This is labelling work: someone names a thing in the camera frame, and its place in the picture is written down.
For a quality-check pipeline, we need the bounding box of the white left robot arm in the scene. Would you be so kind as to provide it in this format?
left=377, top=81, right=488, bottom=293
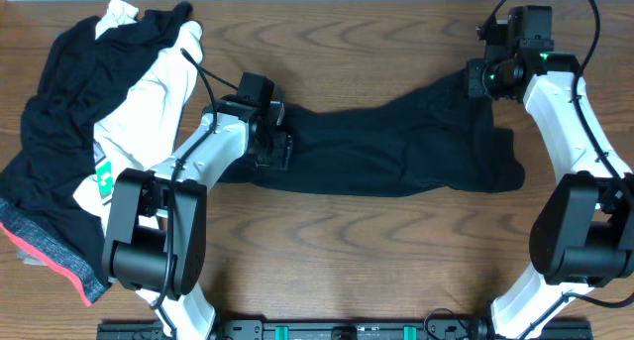
left=101, top=94, right=292, bottom=339

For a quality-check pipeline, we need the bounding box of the grey garment with red trim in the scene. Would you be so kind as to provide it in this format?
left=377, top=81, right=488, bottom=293
left=1, top=199, right=110, bottom=306

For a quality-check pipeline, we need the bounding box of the black t-shirt with logo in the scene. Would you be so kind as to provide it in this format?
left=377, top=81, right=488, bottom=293
left=220, top=70, right=525, bottom=197

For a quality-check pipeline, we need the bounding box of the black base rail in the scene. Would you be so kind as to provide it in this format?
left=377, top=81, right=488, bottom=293
left=96, top=315, right=593, bottom=340

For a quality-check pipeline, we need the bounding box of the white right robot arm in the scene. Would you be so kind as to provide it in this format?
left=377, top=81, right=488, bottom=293
left=466, top=53, right=633, bottom=339

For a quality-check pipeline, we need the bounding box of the white t-shirt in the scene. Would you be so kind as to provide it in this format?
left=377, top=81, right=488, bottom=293
left=73, top=21, right=203, bottom=229

